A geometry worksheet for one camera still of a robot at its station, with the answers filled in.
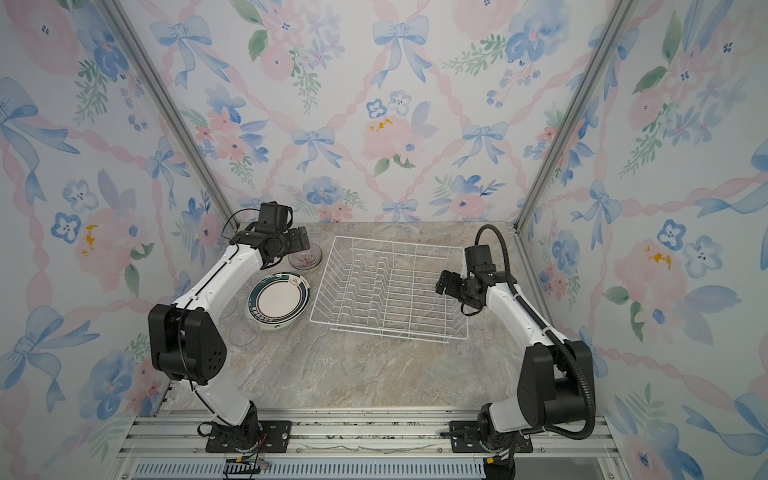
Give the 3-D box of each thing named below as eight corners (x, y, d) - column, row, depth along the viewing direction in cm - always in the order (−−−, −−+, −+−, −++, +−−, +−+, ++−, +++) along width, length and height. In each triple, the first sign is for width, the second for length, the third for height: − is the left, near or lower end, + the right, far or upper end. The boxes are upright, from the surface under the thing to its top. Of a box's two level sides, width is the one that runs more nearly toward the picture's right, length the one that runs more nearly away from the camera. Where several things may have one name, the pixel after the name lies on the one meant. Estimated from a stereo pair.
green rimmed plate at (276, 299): (241, 329, 93) (237, 324, 91) (258, 277, 106) (255, 272, 103) (303, 329, 93) (300, 324, 91) (312, 278, 106) (311, 272, 103)
